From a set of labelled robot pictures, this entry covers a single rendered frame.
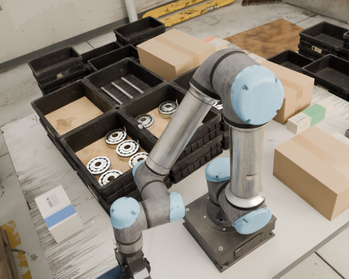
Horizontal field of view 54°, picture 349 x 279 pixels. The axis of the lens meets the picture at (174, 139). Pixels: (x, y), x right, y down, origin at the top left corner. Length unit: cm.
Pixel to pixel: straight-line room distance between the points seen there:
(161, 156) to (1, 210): 202
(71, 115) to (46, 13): 286
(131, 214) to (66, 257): 63
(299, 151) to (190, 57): 88
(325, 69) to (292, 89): 113
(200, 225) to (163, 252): 18
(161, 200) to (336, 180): 68
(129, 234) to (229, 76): 46
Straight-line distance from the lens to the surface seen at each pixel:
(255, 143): 86
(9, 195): 291
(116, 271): 122
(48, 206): 153
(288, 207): 145
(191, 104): 90
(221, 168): 112
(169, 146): 94
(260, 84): 75
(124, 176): 131
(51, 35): 472
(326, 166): 139
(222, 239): 123
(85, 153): 162
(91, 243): 145
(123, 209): 88
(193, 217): 129
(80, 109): 191
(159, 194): 94
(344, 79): 277
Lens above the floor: 185
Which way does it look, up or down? 41 degrees down
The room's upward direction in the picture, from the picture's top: 11 degrees counter-clockwise
